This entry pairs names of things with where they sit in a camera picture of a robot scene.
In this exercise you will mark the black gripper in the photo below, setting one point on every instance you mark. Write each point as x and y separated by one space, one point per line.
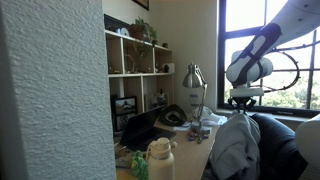
243 101

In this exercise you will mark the white cloth towel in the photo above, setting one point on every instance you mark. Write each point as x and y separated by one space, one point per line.
235 150

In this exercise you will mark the black leather chair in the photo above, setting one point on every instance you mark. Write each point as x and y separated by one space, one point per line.
280 146

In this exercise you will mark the black laptop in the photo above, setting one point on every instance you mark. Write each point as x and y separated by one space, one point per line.
140 128

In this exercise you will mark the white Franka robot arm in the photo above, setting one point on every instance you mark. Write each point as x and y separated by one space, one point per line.
256 56

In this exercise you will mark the white printed baseball cap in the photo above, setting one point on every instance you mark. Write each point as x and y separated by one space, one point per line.
208 116

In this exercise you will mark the silver desk lamp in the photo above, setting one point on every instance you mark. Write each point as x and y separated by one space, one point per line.
192 78

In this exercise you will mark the stack of white papers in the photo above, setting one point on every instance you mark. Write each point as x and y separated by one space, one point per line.
182 126

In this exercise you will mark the small shelf figurines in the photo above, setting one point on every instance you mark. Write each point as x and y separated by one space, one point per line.
166 68

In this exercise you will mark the cream water bottle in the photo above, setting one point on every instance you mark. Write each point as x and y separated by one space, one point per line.
161 163

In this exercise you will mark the small dark jar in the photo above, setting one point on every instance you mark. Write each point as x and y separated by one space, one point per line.
165 45

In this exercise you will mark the light wooden shelf unit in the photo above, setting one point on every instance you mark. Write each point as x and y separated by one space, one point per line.
131 83

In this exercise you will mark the green yellow fleece garland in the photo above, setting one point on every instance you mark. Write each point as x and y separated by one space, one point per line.
139 165

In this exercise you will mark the pale shell ornament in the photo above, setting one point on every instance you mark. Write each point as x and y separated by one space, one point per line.
130 63

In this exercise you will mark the green potted plant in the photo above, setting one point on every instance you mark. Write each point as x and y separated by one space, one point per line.
143 30

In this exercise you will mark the black gold framed poster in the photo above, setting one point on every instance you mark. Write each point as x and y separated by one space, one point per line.
141 3

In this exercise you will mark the small dark framed picture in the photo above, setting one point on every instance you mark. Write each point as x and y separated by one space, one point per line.
113 24

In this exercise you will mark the wall label plate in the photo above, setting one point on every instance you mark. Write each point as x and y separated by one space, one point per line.
194 100

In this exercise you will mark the black photo frame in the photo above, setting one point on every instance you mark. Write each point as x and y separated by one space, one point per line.
125 106

